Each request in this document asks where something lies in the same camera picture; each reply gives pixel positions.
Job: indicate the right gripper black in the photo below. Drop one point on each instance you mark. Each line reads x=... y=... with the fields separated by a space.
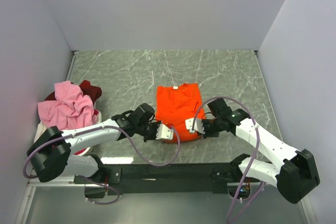
x=207 y=134

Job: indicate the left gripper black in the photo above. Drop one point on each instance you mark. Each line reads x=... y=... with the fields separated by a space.
x=156 y=124

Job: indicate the orange t-shirt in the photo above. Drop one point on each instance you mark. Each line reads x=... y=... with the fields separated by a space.
x=174 y=105

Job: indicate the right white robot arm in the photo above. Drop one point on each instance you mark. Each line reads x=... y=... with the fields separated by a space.
x=293 y=172

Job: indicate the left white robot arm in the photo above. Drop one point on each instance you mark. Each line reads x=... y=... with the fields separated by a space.
x=55 y=149

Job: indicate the white laundry basket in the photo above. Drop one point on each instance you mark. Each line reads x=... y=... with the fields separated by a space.
x=97 y=118

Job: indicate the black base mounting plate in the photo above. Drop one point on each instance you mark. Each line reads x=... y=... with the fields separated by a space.
x=173 y=178

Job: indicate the pink t-shirt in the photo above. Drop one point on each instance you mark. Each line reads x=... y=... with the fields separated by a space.
x=71 y=109

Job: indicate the cream t-shirt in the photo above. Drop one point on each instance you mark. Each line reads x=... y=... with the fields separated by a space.
x=41 y=128

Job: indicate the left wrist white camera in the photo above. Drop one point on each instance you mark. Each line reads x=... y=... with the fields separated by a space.
x=164 y=133

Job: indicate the wrist white camera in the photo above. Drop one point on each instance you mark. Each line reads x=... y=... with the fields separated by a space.
x=194 y=125
x=164 y=133

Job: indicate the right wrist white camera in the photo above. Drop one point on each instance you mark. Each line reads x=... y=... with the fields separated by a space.
x=194 y=125

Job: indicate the aluminium extrusion rail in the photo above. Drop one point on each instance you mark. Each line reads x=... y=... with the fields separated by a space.
x=61 y=181

